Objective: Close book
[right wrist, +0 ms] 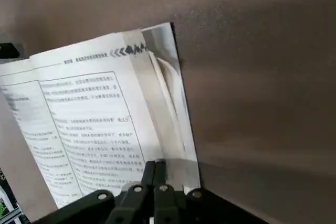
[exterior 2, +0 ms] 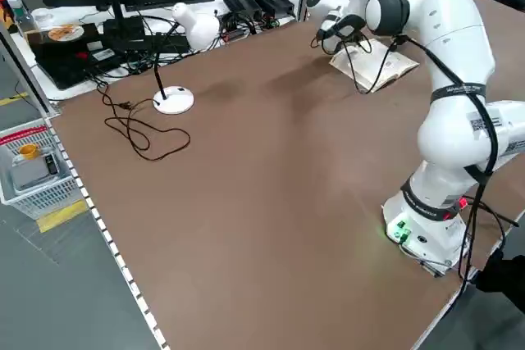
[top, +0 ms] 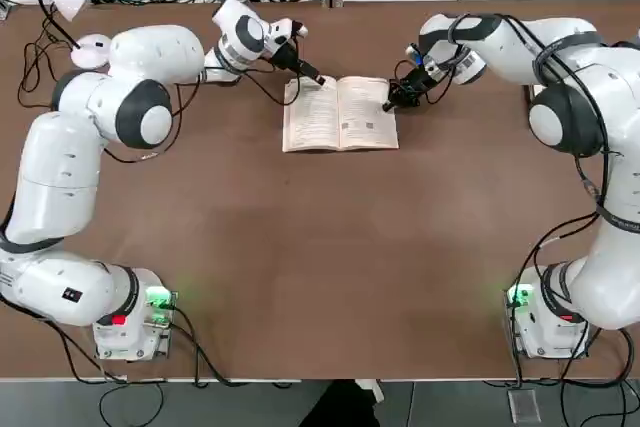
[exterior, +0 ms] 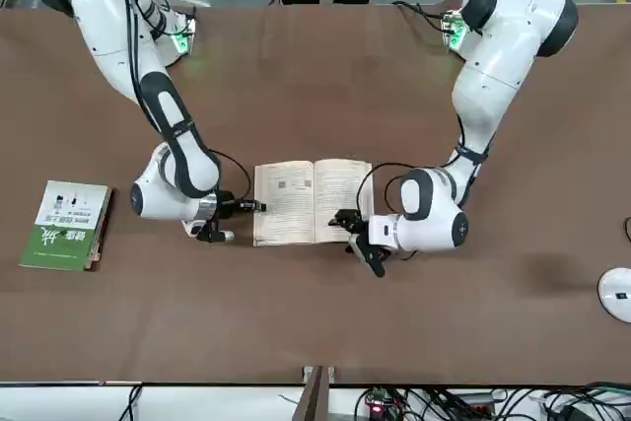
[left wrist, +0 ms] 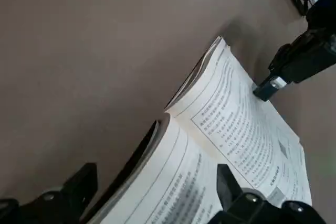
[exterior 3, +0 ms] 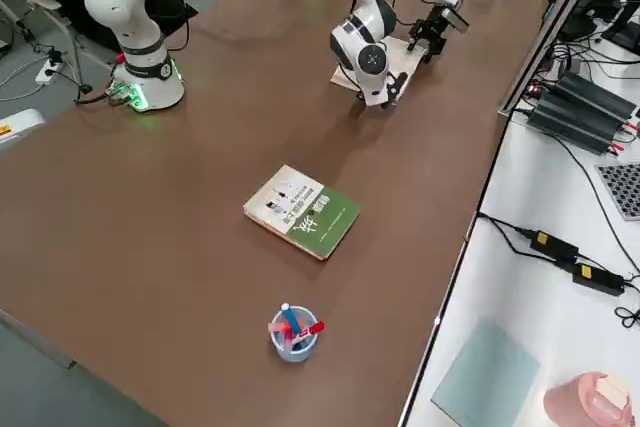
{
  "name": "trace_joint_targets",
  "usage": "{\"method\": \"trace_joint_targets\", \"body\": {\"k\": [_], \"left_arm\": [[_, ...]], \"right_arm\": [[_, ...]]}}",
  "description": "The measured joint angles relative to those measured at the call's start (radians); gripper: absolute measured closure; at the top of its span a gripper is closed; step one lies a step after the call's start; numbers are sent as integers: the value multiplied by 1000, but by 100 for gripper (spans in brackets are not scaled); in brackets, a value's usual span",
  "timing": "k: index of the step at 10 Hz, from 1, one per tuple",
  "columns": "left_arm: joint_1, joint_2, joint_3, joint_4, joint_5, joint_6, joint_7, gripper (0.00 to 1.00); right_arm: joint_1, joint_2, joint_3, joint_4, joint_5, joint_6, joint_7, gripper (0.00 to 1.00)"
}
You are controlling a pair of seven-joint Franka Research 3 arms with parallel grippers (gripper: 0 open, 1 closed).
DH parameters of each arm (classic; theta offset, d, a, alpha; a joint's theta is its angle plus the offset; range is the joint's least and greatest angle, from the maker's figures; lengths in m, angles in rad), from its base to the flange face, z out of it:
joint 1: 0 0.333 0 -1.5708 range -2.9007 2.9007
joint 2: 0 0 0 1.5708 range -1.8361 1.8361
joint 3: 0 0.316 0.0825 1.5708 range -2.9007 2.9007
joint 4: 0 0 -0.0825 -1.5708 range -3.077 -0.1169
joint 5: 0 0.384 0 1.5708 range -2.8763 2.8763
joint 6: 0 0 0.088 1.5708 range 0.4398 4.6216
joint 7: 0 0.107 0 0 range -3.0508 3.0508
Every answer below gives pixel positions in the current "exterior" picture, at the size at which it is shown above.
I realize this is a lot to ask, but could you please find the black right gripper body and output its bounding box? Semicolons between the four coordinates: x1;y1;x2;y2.
215;190;248;220

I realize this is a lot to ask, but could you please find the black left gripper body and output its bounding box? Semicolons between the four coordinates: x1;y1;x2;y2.
350;211;374;246

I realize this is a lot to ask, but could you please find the paperback book blue-white cover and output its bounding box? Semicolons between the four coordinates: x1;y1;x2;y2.
252;159;375;247

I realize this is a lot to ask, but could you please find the green and white book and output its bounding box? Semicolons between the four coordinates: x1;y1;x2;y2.
18;179;114;273

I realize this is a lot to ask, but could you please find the circuit board with red light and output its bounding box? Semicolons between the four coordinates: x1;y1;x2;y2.
363;387;398;416

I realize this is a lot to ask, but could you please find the white side desk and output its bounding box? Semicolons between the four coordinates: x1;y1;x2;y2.
0;381;631;421

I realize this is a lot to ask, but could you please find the grey finned power supply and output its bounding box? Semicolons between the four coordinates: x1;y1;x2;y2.
456;390;499;412

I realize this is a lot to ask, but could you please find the white desk lamp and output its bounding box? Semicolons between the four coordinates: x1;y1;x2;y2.
596;266;631;325

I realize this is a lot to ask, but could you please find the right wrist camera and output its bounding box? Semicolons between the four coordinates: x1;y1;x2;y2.
195;220;237;246

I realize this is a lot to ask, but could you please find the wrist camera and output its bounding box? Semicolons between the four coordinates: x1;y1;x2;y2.
346;234;386;280
195;220;237;246

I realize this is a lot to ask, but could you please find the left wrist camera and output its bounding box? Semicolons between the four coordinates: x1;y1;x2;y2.
346;234;386;280

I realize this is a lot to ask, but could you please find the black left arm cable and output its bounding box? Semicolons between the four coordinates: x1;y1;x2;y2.
356;114;482;264

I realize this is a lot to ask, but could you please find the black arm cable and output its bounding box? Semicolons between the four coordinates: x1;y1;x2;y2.
356;114;482;264
67;0;253;208

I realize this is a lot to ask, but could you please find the aluminium frame post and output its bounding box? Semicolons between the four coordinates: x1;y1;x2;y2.
294;365;332;421

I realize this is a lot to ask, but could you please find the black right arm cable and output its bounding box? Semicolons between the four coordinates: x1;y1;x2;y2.
67;0;253;208

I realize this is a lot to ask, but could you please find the black left base cable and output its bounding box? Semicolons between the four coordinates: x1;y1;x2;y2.
390;0;450;34

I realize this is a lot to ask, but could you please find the black desk cable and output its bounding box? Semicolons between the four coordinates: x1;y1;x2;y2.
126;384;145;421

